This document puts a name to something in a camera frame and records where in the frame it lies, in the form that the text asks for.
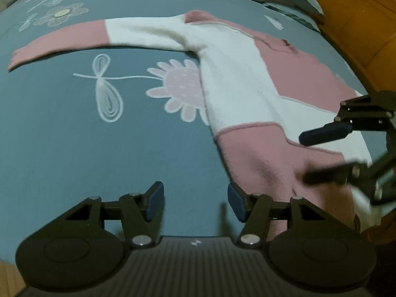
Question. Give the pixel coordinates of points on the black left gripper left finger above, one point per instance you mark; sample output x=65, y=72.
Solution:
x=90, y=242

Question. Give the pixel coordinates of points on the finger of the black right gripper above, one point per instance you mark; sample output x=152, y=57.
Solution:
x=373, y=112
x=362, y=176

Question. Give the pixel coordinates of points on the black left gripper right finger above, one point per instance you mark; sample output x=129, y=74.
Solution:
x=303, y=244

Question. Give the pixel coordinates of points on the pink and white knit sweater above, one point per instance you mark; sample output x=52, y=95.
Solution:
x=259, y=94

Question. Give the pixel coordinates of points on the wooden headboard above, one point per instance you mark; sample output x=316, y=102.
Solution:
x=363, y=31

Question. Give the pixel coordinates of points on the blue lower pillow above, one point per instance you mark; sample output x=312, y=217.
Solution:
x=294, y=14

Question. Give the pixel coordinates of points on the blue floral bed sheet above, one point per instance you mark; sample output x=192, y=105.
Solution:
x=56, y=150

